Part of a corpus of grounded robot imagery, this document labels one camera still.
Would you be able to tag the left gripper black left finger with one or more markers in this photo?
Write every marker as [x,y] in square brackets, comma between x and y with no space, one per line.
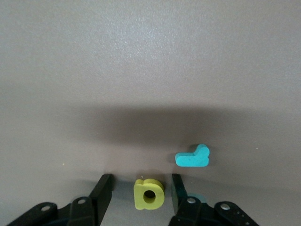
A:
[77,214]

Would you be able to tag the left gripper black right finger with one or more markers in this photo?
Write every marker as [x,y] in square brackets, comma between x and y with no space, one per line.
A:
[195,214]

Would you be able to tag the teal foam letter r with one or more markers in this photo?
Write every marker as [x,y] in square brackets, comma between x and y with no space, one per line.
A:
[190,161]

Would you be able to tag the yellow d piece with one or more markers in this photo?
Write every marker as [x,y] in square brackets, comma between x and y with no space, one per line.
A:
[138,195]

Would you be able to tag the brown table cover sheet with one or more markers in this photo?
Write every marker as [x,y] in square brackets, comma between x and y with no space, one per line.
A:
[70,70]

